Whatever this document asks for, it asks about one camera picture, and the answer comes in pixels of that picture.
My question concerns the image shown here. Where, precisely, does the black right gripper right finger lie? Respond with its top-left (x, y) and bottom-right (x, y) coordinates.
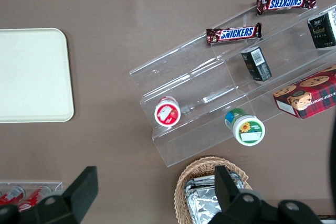
top-left (207, 165), bottom-right (266, 224)

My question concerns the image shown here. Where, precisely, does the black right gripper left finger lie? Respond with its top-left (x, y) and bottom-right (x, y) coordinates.
top-left (18, 166), bottom-right (99, 224)

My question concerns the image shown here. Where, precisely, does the oval light wicker basket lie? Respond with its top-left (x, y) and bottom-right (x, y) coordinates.
top-left (174, 155), bottom-right (254, 224)

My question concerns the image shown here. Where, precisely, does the beige plastic tray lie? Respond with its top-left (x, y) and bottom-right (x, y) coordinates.
top-left (0, 27), bottom-right (75, 124)

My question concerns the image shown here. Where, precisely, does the clear acrylic bottle rack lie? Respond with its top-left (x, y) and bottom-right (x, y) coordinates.
top-left (0, 180), bottom-right (64, 209)

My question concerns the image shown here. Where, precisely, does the silver foil packet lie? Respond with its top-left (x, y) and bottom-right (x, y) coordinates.
top-left (183, 170), bottom-right (245, 224)

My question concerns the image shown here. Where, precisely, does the green lid yogurt cup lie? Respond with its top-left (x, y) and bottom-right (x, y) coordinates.
top-left (224, 108), bottom-right (266, 147)

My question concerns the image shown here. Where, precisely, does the red lid yogurt cup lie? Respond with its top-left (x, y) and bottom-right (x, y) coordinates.
top-left (154, 96), bottom-right (181, 127)

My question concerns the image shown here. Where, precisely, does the red tartan cookie box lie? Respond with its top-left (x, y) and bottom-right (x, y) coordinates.
top-left (272, 64), bottom-right (336, 119)

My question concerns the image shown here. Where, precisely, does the clear acrylic stepped display stand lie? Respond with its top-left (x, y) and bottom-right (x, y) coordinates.
top-left (129, 0), bottom-right (336, 167)

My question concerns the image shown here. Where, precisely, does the Snickers chocolate bar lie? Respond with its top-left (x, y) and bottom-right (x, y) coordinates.
top-left (205, 22), bottom-right (263, 48)
top-left (256, 0), bottom-right (318, 16)

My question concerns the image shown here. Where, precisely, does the small black white carton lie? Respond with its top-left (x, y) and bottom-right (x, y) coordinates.
top-left (307, 7), bottom-right (336, 49)

